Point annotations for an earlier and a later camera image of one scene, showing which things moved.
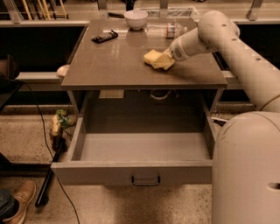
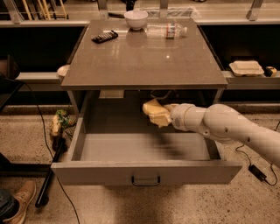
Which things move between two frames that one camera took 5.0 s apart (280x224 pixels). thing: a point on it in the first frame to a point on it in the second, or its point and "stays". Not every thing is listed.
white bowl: x=136 y=18 stays
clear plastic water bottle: x=169 y=31 stays
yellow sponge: x=151 y=56 to x=154 y=107
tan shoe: x=24 y=194 stays
